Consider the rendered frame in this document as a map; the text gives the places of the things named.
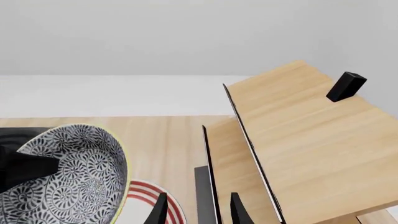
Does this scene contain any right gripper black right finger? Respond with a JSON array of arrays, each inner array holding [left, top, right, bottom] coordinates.
[[230, 192, 256, 224]]

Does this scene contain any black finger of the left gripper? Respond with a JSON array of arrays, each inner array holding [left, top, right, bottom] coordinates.
[[0, 145, 60, 194]]

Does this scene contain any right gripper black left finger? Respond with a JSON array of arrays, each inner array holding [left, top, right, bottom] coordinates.
[[143, 192, 169, 224]]

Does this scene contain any white plate with red rings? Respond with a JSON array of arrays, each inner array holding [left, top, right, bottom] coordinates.
[[115, 179, 188, 224]]

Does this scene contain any flat black stove plate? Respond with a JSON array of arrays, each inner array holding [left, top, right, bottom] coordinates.
[[0, 127, 62, 155]]

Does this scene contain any black white patterned bowl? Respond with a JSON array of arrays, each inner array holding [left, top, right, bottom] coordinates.
[[0, 123, 130, 224]]

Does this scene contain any pale wooden cabinet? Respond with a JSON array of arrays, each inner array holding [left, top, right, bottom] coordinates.
[[194, 60, 398, 224]]

